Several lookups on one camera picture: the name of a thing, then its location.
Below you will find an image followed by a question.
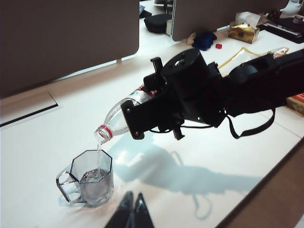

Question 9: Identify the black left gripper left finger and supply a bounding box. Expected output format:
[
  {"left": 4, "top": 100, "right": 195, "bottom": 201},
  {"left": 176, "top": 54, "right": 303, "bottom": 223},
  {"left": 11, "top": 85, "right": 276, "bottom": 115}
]
[{"left": 104, "top": 190, "right": 134, "bottom": 228}]

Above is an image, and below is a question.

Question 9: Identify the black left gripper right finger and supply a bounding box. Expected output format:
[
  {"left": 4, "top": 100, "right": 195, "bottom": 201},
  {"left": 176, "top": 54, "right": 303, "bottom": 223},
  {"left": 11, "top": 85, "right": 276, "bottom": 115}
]
[{"left": 132, "top": 192, "right": 155, "bottom": 228}]

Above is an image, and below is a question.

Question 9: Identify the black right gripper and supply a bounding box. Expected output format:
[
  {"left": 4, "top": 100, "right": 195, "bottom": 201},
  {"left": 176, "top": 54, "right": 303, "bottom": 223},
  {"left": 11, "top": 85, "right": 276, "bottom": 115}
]
[{"left": 120, "top": 48, "right": 227, "bottom": 141}]

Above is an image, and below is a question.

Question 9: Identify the clear water bottle red label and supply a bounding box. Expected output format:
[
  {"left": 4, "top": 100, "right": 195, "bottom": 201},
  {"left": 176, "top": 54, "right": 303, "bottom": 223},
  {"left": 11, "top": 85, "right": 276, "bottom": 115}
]
[{"left": 94, "top": 83, "right": 158, "bottom": 143}]

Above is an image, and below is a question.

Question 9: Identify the grey transparent plastic mug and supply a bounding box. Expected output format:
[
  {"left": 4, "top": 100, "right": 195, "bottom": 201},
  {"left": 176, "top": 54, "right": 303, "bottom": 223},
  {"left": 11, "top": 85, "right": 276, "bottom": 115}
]
[{"left": 56, "top": 149, "right": 114, "bottom": 208}]

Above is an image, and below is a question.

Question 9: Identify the black bag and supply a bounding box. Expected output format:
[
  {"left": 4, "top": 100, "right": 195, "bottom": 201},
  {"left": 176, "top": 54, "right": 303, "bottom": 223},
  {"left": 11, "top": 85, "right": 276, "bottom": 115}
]
[{"left": 143, "top": 14, "right": 172, "bottom": 34}]

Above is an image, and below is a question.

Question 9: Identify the dark blue crumpled cloth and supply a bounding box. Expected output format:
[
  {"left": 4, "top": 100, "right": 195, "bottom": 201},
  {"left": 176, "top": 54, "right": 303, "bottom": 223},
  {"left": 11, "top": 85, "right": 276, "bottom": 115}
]
[{"left": 191, "top": 30, "right": 218, "bottom": 51}]

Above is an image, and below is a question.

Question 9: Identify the clear bag with yellow edge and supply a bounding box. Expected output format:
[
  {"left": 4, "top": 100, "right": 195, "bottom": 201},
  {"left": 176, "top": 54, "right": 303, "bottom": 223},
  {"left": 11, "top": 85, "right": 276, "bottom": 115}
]
[{"left": 217, "top": 46, "right": 260, "bottom": 70}]

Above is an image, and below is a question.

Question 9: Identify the grey desk divider panel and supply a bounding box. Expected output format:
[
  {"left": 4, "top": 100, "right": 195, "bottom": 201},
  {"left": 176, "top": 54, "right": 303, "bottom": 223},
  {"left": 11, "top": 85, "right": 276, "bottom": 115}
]
[{"left": 0, "top": 0, "right": 140, "bottom": 99}]

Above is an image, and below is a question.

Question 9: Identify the gold cardboard box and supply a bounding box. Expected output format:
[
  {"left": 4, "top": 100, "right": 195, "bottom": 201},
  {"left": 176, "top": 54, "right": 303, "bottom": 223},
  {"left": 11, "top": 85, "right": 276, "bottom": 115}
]
[{"left": 228, "top": 11, "right": 261, "bottom": 45}]

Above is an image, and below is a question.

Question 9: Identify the grey divider panel right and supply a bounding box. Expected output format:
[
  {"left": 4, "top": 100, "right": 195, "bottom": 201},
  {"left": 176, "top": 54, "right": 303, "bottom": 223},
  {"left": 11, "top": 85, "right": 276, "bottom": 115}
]
[{"left": 171, "top": 0, "right": 289, "bottom": 43}]

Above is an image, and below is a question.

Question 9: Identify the shiny snack packet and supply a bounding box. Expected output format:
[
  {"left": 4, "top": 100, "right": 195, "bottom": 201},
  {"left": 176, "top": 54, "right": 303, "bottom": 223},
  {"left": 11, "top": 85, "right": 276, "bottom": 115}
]
[{"left": 267, "top": 47, "right": 291, "bottom": 59}]

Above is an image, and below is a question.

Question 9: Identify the red and brown box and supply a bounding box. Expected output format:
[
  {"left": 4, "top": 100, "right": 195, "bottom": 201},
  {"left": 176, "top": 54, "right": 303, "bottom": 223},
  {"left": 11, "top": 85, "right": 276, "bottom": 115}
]
[{"left": 285, "top": 92, "right": 304, "bottom": 117}]

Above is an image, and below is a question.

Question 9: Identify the black keyboard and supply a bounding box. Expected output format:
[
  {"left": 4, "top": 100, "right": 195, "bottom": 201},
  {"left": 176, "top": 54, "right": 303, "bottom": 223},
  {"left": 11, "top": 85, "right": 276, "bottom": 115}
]
[{"left": 258, "top": 16, "right": 304, "bottom": 44}]

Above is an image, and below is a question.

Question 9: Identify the black strap cable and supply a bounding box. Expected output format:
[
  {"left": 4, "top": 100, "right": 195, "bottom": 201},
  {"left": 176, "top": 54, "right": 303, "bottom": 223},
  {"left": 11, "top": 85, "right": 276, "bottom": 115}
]
[{"left": 225, "top": 108, "right": 276, "bottom": 140}]

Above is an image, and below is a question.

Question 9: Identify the desk cable cover flap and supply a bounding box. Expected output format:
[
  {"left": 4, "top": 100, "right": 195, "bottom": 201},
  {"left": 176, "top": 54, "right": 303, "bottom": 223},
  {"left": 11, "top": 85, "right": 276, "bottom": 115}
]
[{"left": 0, "top": 91, "right": 60, "bottom": 128}]

